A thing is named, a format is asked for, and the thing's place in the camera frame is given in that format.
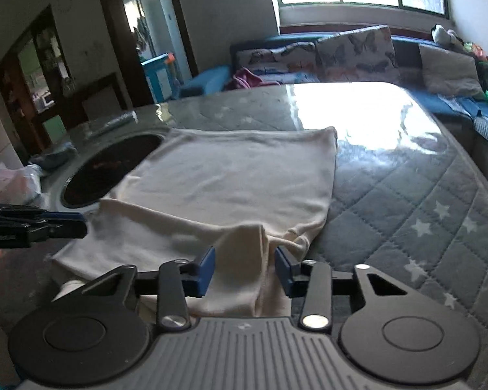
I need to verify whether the left butterfly print pillow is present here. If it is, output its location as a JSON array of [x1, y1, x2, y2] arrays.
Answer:
[[236, 42, 317, 75]]

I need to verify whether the blue white cabinet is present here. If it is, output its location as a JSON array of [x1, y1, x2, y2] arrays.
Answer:
[[142, 53, 176, 103]]

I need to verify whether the grey plain cushion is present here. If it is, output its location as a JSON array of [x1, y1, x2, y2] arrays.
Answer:
[[419, 44, 483, 99]]

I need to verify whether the pink crumpled garment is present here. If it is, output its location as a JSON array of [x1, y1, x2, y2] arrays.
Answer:
[[224, 68, 269, 91]]

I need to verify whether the black white plush toy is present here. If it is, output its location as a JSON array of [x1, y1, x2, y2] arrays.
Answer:
[[431, 24, 464, 48]]

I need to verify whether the butterfly print pillow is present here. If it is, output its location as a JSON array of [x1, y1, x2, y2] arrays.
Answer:
[[236, 42, 317, 75], [316, 25, 400, 85]]

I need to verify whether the grey remote control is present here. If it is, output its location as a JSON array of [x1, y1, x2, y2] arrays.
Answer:
[[85, 111, 138, 140]]

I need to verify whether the right butterfly print pillow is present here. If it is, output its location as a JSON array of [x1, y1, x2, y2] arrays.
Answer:
[[316, 25, 400, 85]]

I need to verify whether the white cloth garment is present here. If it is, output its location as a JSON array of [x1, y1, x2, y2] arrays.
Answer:
[[53, 127, 337, 317]]

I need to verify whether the blue corner sofa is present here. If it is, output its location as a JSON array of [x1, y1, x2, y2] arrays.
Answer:
[[179, 26, 488, 176]]

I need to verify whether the dark wooden doorway frame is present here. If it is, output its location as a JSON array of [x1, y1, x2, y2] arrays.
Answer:
[[100, 0, 198, 108]]

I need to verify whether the small butterfly pillow lying flat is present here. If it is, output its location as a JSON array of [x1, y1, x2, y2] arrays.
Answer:
[[259, 71, 320, 85]]

